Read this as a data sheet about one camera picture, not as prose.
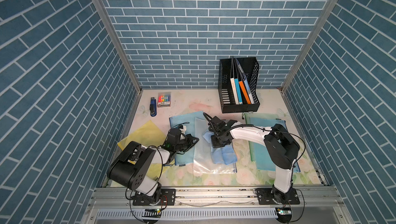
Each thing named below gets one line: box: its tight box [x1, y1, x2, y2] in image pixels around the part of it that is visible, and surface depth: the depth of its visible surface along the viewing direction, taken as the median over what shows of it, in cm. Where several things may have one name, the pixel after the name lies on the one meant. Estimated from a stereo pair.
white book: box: [229, 77, 240, 105], surface depth 95 cm
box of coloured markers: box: [157, 91, 172, 108], surface depth 114 cm
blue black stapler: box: [149, 97, 157, 117], surface depth 107 cm
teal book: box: [234, 78, 243, 105], surface depth 95 cm
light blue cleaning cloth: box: [202, 130, 238, 165], surface depth 87 cm
